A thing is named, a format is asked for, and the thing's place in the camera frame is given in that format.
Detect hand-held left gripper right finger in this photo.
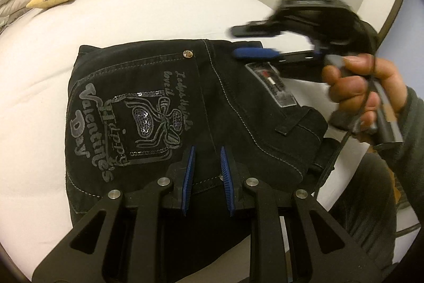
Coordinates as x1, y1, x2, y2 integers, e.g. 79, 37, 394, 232
220, 146, 391, 283

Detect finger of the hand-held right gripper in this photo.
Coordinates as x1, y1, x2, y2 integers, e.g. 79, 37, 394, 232
232, 47, 320, 63
230, 20, 283, 38

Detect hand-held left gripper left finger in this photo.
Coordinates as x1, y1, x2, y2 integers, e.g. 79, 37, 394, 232
31, 145, 197, 283

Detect black pants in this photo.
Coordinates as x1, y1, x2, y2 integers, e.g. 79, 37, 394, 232
63, 38, 343, 283

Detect person's right forearm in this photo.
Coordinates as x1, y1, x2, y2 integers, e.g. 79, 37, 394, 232
381, 87, 424, 207

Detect person's right hand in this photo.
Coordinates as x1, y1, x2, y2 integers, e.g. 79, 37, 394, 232
321, 54, 409, 138

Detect person's olive clothed leg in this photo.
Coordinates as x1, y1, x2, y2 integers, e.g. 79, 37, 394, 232
315, 150, 419, 283

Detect white bed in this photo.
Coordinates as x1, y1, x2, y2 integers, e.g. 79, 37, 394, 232
0, 0, 338, 283

